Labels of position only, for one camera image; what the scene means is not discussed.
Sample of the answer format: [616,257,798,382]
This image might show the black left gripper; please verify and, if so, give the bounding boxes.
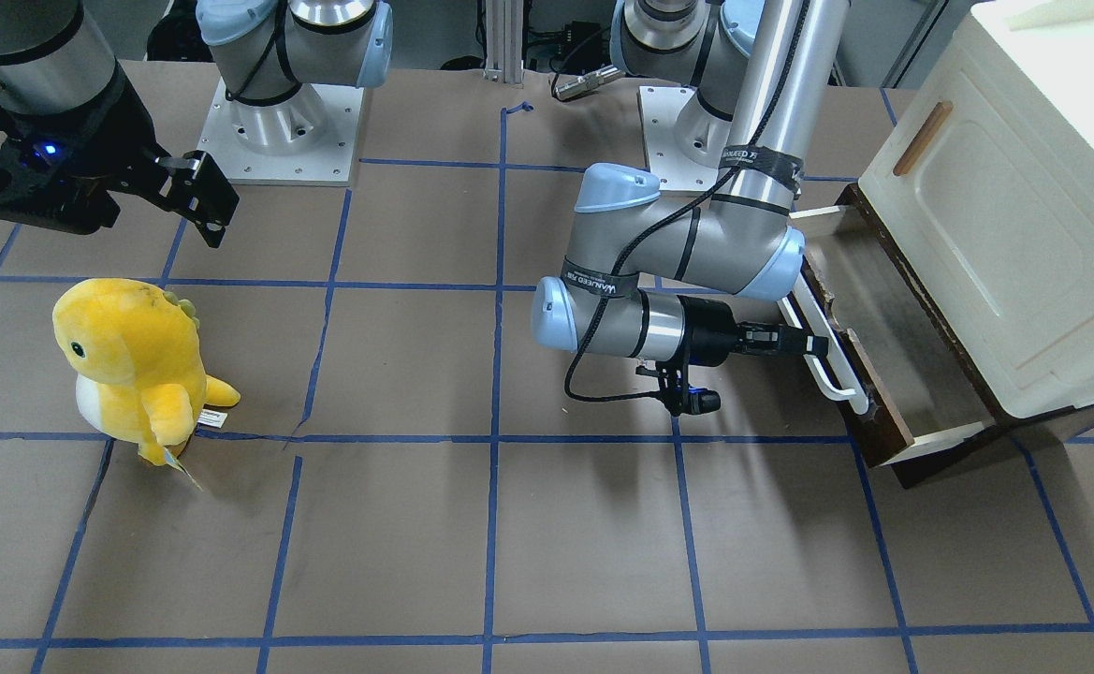
[678,297,829,367]

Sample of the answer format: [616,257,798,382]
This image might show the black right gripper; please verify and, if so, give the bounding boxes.
[0,65,240,249]

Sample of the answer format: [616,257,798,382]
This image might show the white drawer handle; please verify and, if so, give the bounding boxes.
[779,292,870,415]

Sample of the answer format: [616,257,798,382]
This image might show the dark brown wooden drawer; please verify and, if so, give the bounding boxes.
[792,183,1094,488]

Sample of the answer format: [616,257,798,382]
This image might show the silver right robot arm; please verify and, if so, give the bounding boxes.
[0,1,393,248]

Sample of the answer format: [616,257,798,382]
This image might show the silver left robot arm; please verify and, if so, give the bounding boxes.
[531,1,850,367]

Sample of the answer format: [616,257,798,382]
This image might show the yellow plush toy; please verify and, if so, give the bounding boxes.
[51,278,241,470]

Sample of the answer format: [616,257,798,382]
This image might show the wooden stick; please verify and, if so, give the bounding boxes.
[892,101,954,178]

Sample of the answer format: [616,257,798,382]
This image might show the cream plastic storage box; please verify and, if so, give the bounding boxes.
[860,1,1094,418]

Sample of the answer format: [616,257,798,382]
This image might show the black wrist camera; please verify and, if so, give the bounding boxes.
[635,359,722,418]

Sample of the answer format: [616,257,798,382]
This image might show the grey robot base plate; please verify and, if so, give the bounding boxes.
[198,81,370,187]

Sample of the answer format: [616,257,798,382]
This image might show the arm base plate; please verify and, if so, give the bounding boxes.
[639,85,731,196]

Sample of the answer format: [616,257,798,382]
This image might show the aluminium frame post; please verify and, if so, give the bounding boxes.
[482,0,526,88]

